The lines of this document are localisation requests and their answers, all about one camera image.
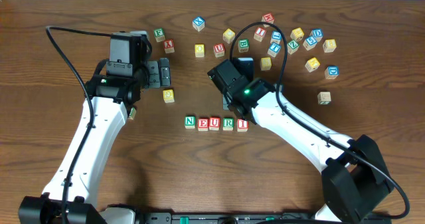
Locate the yellow S block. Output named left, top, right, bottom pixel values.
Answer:
left=260, top=57, right=272, bottom=71

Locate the green R block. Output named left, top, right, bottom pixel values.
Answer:
left=222, top=118, right=234, bottom=131

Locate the red u block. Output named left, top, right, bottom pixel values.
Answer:
left=209, top=117, right=220, bottom=130
left=213, top=43, right=225, bottom=58

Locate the red i block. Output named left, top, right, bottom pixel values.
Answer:
left=254, top=27, right=266, bottom=42
left=236, top=118, right=249, bottom=132

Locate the red E block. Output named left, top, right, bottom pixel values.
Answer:
left=197, top=118, right=209, bottom=131

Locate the green N block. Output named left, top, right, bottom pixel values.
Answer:
left=185, top=116, right=197, bottom=129

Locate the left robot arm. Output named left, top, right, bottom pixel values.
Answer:
left=18, top=31, right=171, bottom=223

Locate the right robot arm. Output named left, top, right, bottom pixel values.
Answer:
left=208, top=60, right=394, bottom=223

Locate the yellow block near left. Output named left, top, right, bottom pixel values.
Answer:
left=163, top=89, right=175, bottom=103

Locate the green F block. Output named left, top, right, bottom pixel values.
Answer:
left=153, top=28, right=165, bottom=43

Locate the green B block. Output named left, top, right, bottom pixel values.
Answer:
left=238, top=39, right=250, bottom=53

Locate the yellow block centre left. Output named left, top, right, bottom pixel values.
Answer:
left=195, top=44, right=205, bottom=58

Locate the yellow block top centre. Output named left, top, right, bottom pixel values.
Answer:
left=222, top=29, right=236, bottom=44

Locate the blue T block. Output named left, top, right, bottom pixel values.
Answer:
left=268, top=42, right=282, bottom=57

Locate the green J block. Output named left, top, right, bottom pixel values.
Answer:
left=128, top=107, right=137, bottom=120

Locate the blue X block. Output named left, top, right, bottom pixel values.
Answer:
left=192, top=17, right=205, bottom=32

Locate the blue L block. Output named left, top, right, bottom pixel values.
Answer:
left=270, top=31, right=282, bottom=44

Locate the red H block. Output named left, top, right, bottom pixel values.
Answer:
left=262, top=13, right=275, bottom=27

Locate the green Z block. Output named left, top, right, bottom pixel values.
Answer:
left=287, top=40, right=299, bottom=55

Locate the yellow block top right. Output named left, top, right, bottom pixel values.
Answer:
left=290, top=27, right=304, bottom=42

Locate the yellow K block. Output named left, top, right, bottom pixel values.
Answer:
left=305, top=57, right=320, bottom=72

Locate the blue 5 block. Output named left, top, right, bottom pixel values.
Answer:
left=303, top=36, right=317, bottom=51

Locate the plain L block green 7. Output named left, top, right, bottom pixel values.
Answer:
left=317, top=92, right=331, bottom=105

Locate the blue D block upper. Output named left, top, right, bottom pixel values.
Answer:
left=309, top=29, right=323, bottom=42

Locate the blue d block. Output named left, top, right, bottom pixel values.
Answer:
left=309, top=29, right=323, bottom=42
left=325, top=66, right=339, bottom=79

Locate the blue D block lower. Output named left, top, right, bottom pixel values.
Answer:
left=325, top=66, right=339, bottom=79

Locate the yellow B block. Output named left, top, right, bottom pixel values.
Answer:
left=323, top=39, right=337, bottom=53

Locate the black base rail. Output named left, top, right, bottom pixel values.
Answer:
left=99, top=211, right=392, bottom=224

